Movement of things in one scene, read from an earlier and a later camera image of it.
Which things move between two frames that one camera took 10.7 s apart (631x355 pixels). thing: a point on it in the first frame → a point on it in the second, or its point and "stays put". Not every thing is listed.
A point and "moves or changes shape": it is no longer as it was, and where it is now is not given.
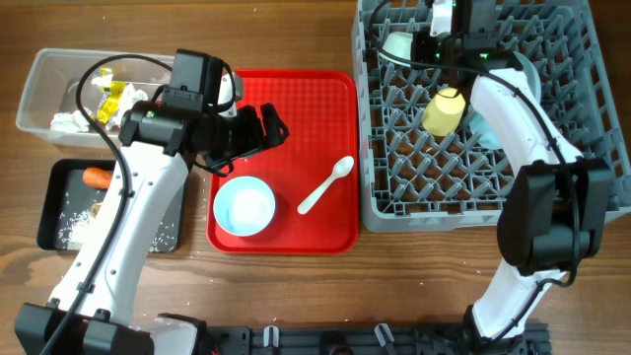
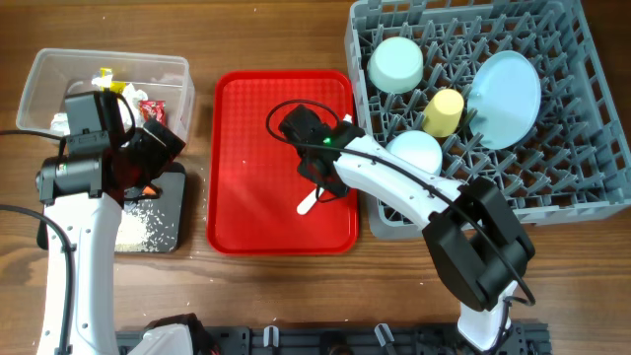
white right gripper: x=419 y=43 → x=302 y=168
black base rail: x=528 y=339 stays put
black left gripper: x=254 y=130 → x=161 y=143
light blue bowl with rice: x=245 y=206 → x=419 y=149
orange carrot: x=96 y=177 moves or changes shape
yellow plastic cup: x=445 y=112 stays put
